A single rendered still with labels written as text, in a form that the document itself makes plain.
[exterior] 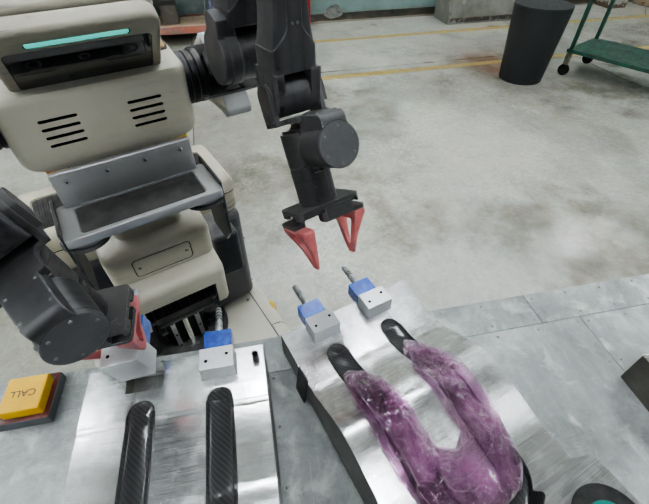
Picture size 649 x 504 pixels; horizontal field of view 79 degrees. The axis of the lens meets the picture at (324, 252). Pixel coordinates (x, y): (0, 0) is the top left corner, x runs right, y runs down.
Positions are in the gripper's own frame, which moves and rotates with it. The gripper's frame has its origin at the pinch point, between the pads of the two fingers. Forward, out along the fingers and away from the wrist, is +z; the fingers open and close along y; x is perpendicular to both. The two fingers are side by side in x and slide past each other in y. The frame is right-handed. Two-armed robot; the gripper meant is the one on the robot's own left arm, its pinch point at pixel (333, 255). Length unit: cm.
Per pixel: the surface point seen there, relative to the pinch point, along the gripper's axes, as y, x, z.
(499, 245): 136, 79, 73
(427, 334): 10.3, -6.1, 18.5
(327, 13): 301, 434, -117
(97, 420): -39.2, 5.2, 9.2
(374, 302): 5.9, 1.2, 12.3
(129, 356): -31.7, 1.7, 1.0
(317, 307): -2.6, 6.8, 10.9
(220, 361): -21.8, 1.5, 8.1
